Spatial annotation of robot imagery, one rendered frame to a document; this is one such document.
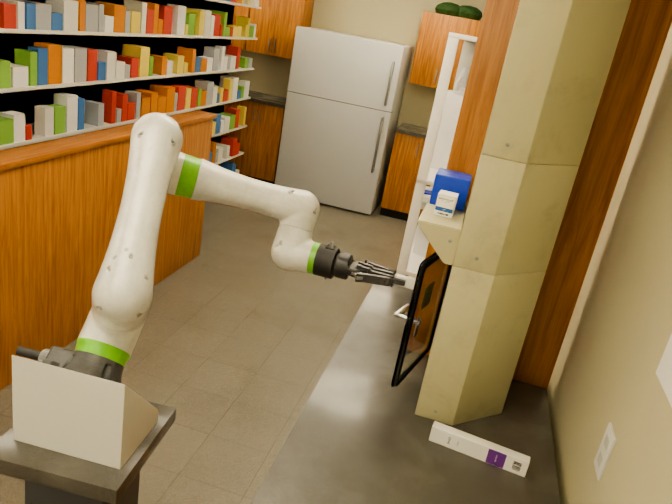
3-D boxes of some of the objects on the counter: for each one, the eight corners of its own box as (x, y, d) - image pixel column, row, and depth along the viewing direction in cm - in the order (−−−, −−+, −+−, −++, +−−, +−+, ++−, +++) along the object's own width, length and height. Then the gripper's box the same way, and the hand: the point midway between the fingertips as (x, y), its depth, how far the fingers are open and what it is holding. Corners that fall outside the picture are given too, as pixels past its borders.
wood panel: (546, 384, 209) (702, -77, 160) (547, 388, 206) (706, -79, 157) (404, 345, 218) (511, -103, 168) (403, 348, 215) (511, -106, 166)
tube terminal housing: (501, 383, 204) (572, 155, 177) (501, 440, 175) (585, 176, 148) (427, 362, 209) (485, 136, 182) (414, 414, 179) (481, 154, 152)
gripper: (333, 259, 170) (418, 281, 166) (344, 245, 182) (424, 265, 178) (328, 283, 173) (412, 306, 168) (340, 268, 185) (418, 288, 180)
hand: (406, 281), depth 174 cm, fingers closed
